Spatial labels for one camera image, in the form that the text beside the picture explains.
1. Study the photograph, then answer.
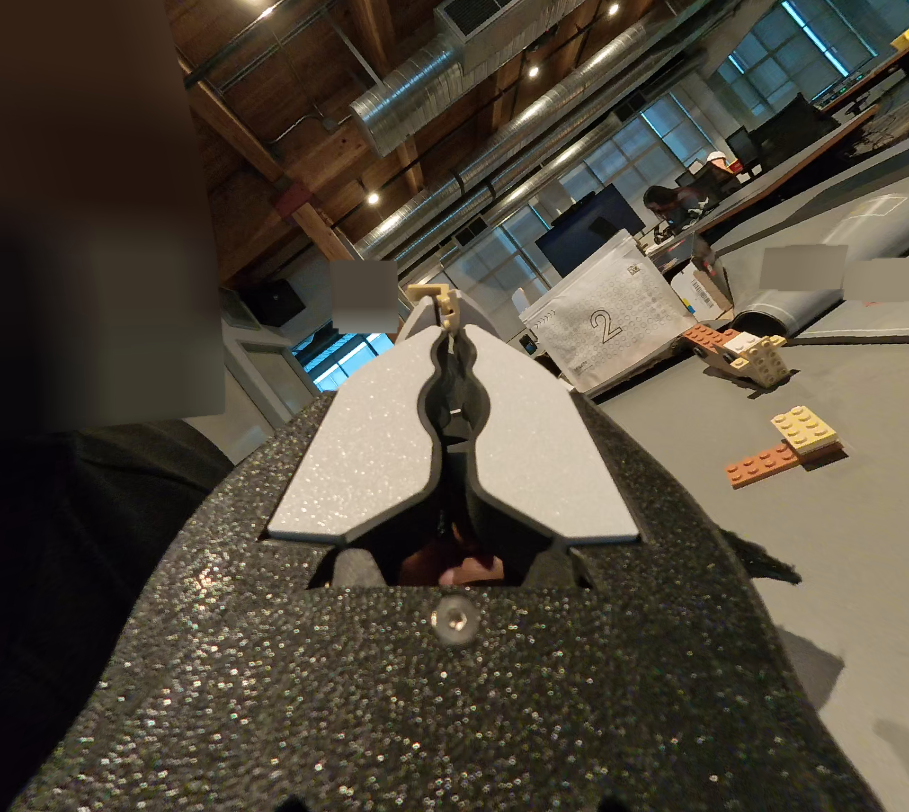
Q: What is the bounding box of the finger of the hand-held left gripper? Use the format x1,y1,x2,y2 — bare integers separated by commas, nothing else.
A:
394,298,438,344

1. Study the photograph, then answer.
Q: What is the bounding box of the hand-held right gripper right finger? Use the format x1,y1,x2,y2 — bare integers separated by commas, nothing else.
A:
463,324,643,550

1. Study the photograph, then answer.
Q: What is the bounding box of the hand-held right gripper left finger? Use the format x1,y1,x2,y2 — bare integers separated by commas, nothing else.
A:
265,324,448,546

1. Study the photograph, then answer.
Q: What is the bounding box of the small yellow brick assembly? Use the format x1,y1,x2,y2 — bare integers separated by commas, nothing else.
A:
405,278,463,337

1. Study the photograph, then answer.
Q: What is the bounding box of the grey desk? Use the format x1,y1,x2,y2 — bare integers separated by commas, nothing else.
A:
576,138,909,812

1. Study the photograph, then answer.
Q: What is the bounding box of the person's left hand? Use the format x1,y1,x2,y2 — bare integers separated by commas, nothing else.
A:
398,540,509,590

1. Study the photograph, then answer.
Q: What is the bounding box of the white bag numbered 2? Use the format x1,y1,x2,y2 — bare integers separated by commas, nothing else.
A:
519,230,700,394

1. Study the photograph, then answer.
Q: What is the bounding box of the black computer monitor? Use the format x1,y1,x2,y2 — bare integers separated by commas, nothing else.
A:
536,183,647,276

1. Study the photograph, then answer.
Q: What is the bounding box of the tan studded toy brick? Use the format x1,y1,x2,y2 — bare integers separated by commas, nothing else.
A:
722,332,791,391

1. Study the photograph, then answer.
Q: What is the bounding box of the dark printed carton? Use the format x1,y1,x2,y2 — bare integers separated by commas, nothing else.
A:
671,237,734,326

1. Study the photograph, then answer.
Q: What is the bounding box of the yellow toy brick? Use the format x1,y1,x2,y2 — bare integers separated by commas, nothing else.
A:
772,406,842,461

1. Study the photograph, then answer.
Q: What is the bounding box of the grey instruction booklet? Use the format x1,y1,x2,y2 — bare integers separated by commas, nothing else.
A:
711,180,909,341

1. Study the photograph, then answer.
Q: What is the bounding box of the black wall speaker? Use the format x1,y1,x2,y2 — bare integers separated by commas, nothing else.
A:
245,276,306,330

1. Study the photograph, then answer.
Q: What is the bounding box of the long thin metal duct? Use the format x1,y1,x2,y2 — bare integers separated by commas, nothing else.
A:
356,0,909,259

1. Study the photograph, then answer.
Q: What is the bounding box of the wide metal air duct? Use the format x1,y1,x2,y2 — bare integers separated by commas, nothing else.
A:
348,0,740,157

